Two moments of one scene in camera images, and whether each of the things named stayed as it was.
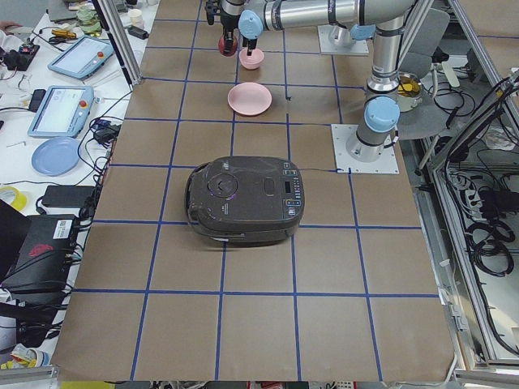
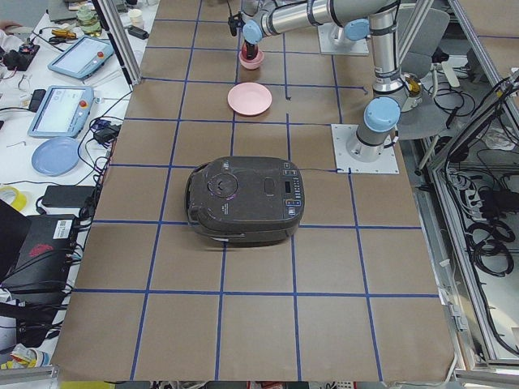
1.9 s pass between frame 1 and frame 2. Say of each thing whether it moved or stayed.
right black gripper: stayed
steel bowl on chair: stayed
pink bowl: stayed
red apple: moved
